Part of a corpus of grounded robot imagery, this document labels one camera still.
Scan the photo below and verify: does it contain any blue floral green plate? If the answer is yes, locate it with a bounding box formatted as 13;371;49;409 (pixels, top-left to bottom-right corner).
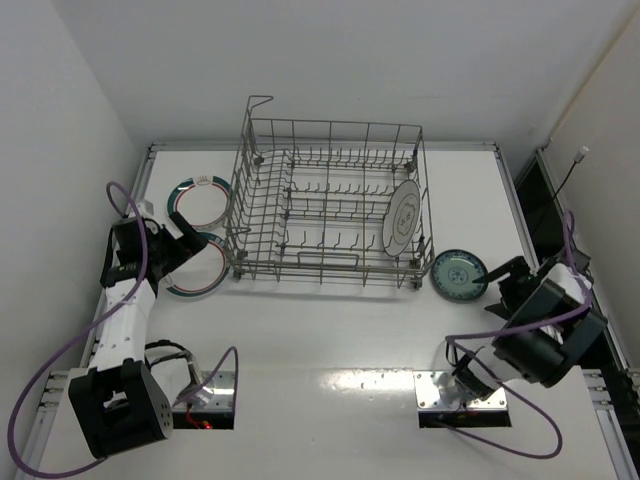
430;249;488;302

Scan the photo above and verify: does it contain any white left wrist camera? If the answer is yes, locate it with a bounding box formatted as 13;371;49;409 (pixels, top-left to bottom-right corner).
136;199;154;219

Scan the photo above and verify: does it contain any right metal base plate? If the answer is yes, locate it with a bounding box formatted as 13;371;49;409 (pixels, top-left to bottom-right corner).
413;370;508;414

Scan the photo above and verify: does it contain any grey wire dish rack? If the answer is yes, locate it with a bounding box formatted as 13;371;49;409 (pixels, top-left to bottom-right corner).
224;95;435;290

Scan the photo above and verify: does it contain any black hanging usb cable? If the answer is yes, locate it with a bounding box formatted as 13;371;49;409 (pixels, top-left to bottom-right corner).
524;145;589;236

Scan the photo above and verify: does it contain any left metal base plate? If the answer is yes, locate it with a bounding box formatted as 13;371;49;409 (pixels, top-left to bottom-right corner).
172;370;236;415

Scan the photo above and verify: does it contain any teal red rimmed plate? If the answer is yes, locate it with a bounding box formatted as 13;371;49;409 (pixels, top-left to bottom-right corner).
165;232;230;299
166;175;232;232

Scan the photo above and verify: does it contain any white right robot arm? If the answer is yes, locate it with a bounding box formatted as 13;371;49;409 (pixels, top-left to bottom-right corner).
450;256;607;402

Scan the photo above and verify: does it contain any metal base plate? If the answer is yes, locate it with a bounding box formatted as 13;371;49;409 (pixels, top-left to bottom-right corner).
172;370;236;415
413;370;508;414

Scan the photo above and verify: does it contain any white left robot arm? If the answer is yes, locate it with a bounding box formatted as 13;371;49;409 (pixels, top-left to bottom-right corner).
68;212;207;460

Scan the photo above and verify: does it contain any white plate with dark outline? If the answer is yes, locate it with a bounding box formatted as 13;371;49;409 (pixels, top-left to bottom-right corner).
382;180;421;257

